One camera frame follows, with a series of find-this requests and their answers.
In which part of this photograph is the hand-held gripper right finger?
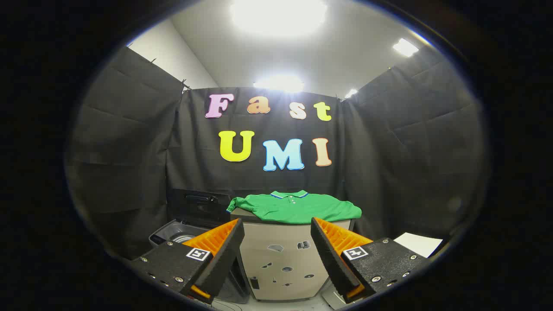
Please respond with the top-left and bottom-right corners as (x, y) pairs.
(310, 216), (430, 304)

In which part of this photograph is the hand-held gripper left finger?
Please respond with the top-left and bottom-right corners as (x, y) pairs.
(130, 217), (246, 305)

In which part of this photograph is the white flat board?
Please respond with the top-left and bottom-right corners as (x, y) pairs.
(393, 232), (444, 259)

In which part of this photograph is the black backdrop cloth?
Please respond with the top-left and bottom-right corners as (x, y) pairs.
(65, 45), (489, 260)

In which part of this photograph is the dark glass washing machine lid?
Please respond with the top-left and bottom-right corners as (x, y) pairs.
(168, 188), (232, 228)

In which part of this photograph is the grey washing machine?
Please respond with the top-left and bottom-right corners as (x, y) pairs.
(149, 218), (252, 304)

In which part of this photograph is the green polo shirt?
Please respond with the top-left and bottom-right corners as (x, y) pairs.
(226, 190), (362, 225)

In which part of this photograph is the large ceiling light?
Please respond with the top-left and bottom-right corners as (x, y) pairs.
(230, 0), (328, 38)

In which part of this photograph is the ceiling light panel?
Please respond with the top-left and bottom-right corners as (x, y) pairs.
(392, 38), (420, 57)
(253, 75), (305, 94)

